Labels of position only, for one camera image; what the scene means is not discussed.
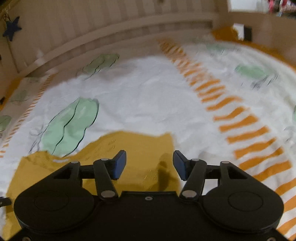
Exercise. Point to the mustard yellow knit sweater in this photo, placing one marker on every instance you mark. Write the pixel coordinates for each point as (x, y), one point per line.
(149, 165)

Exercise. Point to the white leaf-print duvet cover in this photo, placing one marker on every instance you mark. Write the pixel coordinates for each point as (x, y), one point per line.
(219, 101)

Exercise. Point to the orange bed sheet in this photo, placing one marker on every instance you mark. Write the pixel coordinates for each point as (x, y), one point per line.
(229, 34)

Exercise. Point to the light wooden bed frame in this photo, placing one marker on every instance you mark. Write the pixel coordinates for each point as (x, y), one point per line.
(53, 32)

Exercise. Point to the pile of red clothes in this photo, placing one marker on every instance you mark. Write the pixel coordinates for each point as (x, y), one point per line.
(281, 6)

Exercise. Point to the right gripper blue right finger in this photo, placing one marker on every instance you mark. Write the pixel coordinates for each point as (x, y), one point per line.
(193, 172)

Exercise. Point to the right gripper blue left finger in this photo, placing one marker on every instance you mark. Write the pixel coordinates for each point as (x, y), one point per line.
(106, 170)

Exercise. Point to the dark blue star ornament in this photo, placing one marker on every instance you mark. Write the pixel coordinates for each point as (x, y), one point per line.
(11, 28)

